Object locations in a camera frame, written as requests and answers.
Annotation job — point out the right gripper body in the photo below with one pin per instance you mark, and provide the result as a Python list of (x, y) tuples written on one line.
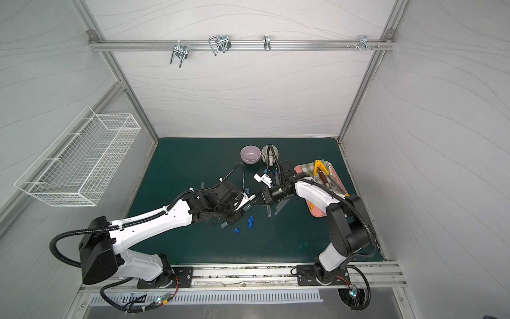
[(269, 195)]

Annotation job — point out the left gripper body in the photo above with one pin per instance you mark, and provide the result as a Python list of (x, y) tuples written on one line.
[(232, 200)]

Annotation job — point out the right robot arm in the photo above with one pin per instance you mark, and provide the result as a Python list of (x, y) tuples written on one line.
[(350, 233)]

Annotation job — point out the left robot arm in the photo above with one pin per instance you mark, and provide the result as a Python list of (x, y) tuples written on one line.
[(103, 250)]

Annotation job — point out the test tube ten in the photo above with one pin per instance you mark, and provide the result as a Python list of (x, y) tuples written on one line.
[(281, 205)]

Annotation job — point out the grey ribbed mug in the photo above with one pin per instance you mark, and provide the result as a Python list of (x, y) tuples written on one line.
[(270, 154)]

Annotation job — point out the green table mat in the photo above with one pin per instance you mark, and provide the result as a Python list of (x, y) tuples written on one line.
[(293, 236)]

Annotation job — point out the purple bowl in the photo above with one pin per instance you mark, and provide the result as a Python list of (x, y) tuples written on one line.
[(250, 154)]

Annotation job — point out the yellow tongs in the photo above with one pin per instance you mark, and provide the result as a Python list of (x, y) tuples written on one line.
[(319, 167)]

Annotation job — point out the metal clamp three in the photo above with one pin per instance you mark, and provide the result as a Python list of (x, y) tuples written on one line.
[(266, 43)]

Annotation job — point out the metal clamp two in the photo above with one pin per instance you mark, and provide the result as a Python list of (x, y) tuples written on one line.
[(220, 43)]

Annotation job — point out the metal clamp one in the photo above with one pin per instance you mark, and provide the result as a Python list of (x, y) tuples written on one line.
[(180, 53)]

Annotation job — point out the metal clamp four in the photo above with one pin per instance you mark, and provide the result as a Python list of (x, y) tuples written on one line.
[(363, 45)]

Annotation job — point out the aluminium cross bar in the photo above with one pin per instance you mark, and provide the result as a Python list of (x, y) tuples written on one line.
[(237, 45)]

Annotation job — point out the brown handled utensil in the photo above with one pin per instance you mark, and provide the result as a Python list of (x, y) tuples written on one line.
[(323, 177)]

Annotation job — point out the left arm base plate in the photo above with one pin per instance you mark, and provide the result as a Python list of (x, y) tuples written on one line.
[(179, 277)]

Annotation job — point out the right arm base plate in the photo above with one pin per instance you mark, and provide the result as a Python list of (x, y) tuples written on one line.
[(310, 275)]

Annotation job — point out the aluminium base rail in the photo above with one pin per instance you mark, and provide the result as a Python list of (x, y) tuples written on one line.
[(252, 276)]

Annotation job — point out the white wire basket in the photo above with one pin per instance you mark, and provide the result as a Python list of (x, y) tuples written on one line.
[(76, 169)]

